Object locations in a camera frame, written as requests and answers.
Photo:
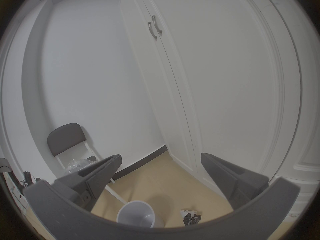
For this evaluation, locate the white chair with grey padding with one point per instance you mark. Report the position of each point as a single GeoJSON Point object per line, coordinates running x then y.
{"type": "Point", "coordinates": [65, 139]}

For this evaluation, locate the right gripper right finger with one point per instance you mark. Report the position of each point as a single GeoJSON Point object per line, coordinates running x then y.
{"type": "Point", "coordinates": [232, 181]}

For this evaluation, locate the clear plastic bag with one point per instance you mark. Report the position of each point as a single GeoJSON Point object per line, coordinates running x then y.
{"type": "Point", "coordinates": [75, 165]}

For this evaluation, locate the black and white wrapper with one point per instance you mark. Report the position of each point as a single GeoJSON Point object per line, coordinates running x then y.
{"type": "Point", "coordinates": [191, 219]}

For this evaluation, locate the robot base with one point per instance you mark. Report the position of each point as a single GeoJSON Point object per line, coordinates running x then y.
{"type": "Point", "coordinates": [17, 196]}

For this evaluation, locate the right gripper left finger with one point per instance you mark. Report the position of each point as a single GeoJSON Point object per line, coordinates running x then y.
{"type": "Point", "coordinates": [97, 179]}

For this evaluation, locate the white trash bin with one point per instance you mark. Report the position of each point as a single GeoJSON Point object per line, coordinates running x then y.
{"type": "Point", "coordinates": [136, 215]}

